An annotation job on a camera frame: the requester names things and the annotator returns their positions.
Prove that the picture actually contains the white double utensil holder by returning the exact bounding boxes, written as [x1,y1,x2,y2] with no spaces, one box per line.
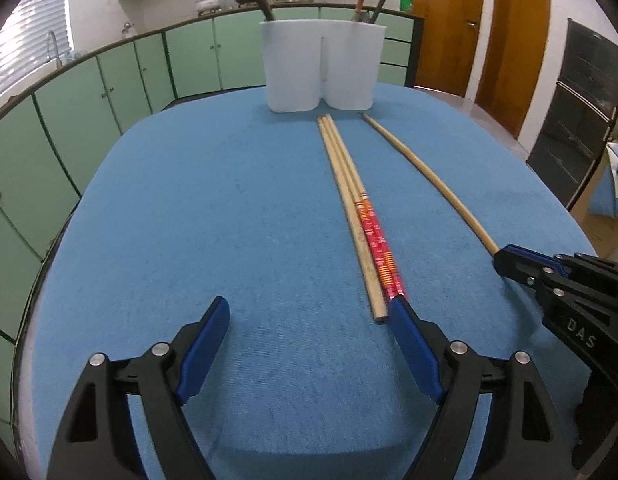
[260,18,386,114]

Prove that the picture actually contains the window blinds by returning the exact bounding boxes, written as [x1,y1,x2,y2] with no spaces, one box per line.
[0,0,71,95]

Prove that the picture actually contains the chrome sink faucet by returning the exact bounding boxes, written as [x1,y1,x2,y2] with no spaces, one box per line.
[46,30,62,70]

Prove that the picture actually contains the white pot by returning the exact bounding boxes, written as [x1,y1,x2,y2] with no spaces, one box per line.
[194,0,222,14]

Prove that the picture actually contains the blue table cloth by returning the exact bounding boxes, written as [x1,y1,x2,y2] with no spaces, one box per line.
[19,84,590,479]

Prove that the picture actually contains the black chopstick in holder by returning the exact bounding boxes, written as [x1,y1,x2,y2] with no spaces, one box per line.
[367,0,387,24]

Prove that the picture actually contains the black oven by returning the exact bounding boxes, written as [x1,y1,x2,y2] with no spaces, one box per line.
[527,20,618,208]

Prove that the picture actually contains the wooden door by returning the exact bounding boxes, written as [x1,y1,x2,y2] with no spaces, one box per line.
[413,0,484,96]
[476,0,551,138]

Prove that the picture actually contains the green lower kitchen cabinets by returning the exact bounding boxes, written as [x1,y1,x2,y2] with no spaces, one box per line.
[0,3,425,453]

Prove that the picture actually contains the plain wooden chopstick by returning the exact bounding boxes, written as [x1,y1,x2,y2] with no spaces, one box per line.
[361,113,499,256]
[318,115,388,323]

